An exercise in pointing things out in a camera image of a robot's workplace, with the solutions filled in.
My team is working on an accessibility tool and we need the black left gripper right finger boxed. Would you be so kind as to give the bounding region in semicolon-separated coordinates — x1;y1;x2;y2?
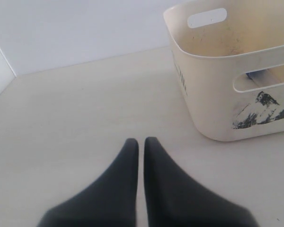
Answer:
143;136;243;227

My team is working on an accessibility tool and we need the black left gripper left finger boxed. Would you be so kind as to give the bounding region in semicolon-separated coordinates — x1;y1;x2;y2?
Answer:
38;138;139;227

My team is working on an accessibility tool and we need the blue cap bottle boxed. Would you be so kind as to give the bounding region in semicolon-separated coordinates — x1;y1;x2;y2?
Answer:
246;70;267;80

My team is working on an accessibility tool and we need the cream plastic bin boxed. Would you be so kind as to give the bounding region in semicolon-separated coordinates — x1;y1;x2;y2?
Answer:
163;0;284;141

